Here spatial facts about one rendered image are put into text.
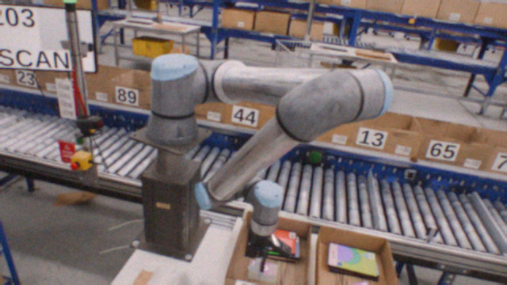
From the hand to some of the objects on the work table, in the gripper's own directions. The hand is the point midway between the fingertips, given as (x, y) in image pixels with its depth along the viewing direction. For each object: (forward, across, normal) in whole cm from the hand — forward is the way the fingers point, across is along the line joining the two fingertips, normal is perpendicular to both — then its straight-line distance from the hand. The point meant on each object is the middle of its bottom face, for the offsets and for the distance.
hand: (262, 270), depth 127 cm
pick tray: (+4, -6, +2) cm, 7 cm away
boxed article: (+3, 0, 0) cm, 3 cm away
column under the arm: (+4, -13, -40) cm, 42 cm away
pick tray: (+3, -4, +34) cm, 34 cm away
